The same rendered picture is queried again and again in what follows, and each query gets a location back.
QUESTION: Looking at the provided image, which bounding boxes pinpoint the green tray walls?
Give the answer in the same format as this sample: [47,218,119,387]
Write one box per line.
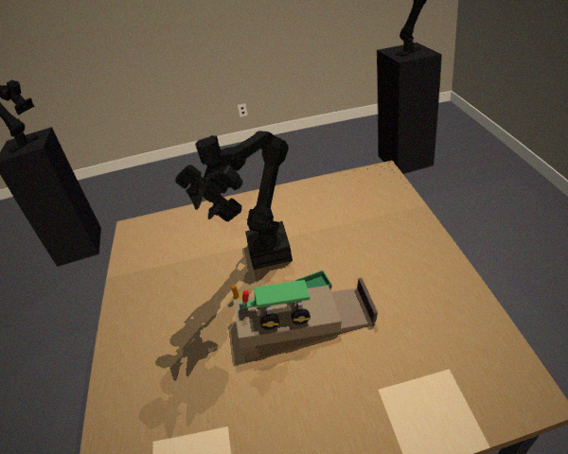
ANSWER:
[295,271,332,289]

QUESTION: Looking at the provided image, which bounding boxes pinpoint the green tray floor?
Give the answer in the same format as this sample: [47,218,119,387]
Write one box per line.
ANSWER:
[305,275,328,288]

